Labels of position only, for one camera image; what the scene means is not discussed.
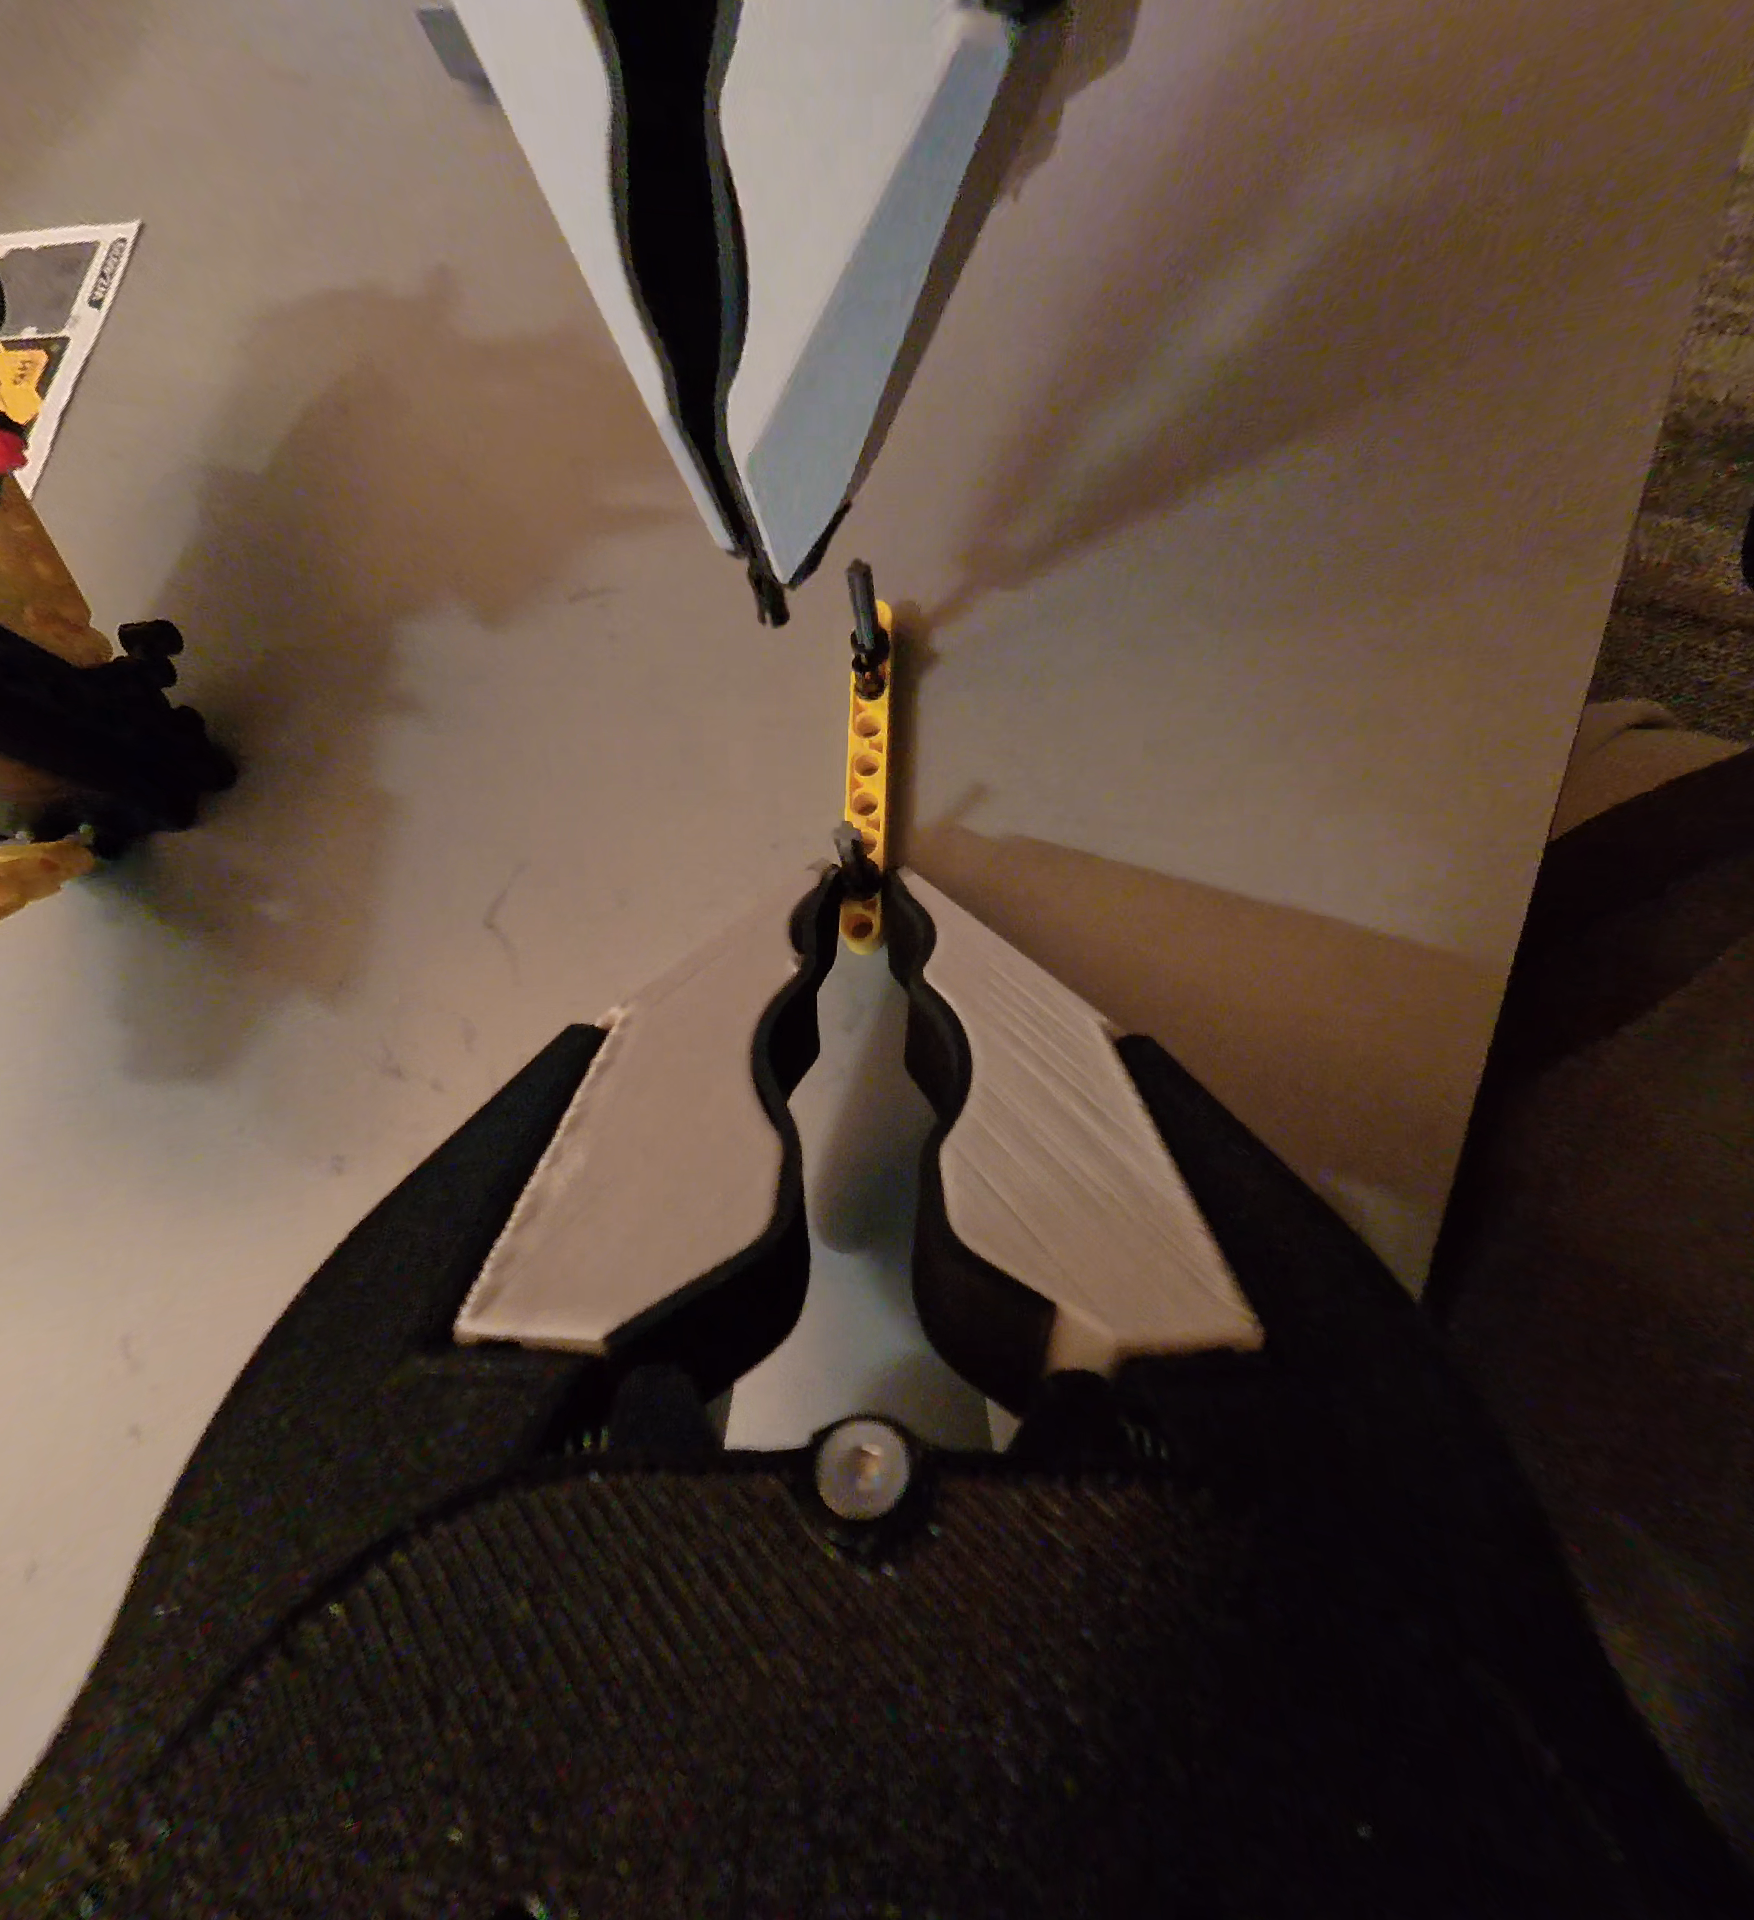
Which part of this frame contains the yellow toy beam with holes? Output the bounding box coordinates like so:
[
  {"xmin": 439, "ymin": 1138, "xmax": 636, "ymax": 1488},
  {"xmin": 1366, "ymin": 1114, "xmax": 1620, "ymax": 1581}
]
[{"xmin": 837, "ymin": 599, "xmax": 896, "ymax": 957}]

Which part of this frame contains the printed instruction sheet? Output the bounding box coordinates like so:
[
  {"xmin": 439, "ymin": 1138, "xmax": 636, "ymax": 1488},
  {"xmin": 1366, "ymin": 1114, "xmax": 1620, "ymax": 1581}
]
[{"xmin": 0, "ymin": 217, "xmax": 145, "ymax": 500}]

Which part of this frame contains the person's leg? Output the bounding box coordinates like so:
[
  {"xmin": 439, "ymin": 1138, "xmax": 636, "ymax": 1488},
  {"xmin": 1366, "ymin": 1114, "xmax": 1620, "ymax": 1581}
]
[{"xmin": 1419, "ymin": 692, "xmax": 1754, "ymax": 1920}]

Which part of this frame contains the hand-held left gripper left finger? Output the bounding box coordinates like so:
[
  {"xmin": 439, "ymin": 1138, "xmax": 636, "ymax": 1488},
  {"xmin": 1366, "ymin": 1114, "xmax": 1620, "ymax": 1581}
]
[{"xmin": 452, "ymin": 867, "xmax": 847, "ymax": 1373}]

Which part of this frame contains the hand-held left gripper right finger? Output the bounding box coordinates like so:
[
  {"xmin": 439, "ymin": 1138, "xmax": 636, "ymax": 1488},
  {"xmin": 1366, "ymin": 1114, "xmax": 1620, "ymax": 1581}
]
[{"xmin": 880, "ymin": 875, "xmax": 1266, "ymax": 1376}]

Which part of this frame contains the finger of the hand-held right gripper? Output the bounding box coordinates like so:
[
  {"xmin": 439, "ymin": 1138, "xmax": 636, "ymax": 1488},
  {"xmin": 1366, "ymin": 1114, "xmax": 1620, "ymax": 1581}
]
[
  {"xmin": 452, "ymin": 0, "xmax": 764, "ymax": 590},
  {"xmin": 667, "ymin": 0, "xmax": 1039, "ymax": 590}
]

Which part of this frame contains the yellow and black toy vehicle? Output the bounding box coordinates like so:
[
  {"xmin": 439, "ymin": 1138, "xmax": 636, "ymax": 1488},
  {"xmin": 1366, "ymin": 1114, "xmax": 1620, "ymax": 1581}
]
[{"xmin": 0, "ymin": 115, "xmax": 238, "ymax": 963}]

